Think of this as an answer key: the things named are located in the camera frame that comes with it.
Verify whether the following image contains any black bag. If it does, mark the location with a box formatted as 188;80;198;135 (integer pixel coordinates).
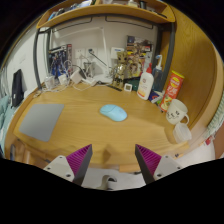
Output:
10;68;25;108

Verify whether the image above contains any white power strip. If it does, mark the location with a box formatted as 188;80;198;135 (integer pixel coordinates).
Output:
83;77;98;86

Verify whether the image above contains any white power adapter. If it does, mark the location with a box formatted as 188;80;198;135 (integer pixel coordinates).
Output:
57;73;69;86
69;68;84;84

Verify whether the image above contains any clear plastic cup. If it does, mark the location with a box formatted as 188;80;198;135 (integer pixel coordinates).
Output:
172;122;193;144

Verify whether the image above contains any white mug with face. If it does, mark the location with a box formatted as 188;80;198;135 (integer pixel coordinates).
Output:
165;98;190;126

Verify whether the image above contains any white wall socket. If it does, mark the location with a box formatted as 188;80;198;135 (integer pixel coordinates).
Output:
86;47;98;59
74;48;88;61

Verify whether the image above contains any red chips can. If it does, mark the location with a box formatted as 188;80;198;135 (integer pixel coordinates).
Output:
159;70;185;113

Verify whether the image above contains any grey metal desk frame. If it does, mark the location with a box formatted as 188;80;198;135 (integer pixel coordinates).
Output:
32;14;177;93

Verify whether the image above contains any light blue computer mouse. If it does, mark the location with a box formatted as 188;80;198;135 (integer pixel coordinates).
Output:
99;104;128;123

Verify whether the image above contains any grey mouse pad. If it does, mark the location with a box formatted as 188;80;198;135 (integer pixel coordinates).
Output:
18;103;65;142

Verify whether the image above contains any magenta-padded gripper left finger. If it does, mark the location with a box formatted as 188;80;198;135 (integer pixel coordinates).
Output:
43;143;93;187

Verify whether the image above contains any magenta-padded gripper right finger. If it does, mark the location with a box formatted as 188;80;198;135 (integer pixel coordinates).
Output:
134;143;183;185

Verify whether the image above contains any teal container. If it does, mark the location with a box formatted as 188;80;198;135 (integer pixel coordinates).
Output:
133;77;143;92

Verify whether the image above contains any wooden shelf unit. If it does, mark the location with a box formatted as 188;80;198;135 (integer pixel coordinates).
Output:
35;0;177;30

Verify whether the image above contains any teal blanket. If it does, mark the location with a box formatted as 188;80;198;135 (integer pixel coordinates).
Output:
0;95;15;151

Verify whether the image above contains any metal cup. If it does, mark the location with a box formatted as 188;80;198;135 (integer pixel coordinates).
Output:
84;61;95;78

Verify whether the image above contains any clear plastic bag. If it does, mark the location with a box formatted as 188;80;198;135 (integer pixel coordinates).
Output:
44;74;56;89

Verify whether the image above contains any white cable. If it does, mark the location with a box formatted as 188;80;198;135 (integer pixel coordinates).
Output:
71;81;101;93
41;83;73;94

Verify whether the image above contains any small blue white tube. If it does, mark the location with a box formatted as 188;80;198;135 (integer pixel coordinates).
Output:
148;90;163;103

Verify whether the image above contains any small white desk clock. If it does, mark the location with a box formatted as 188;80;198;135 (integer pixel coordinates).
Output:
123;83;134;93

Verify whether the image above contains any white red-capped lotion bottle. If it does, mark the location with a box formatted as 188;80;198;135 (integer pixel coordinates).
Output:
136;63;155;101

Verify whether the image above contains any blue robot model kit box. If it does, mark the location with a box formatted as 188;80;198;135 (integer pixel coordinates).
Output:
47;43;73;79

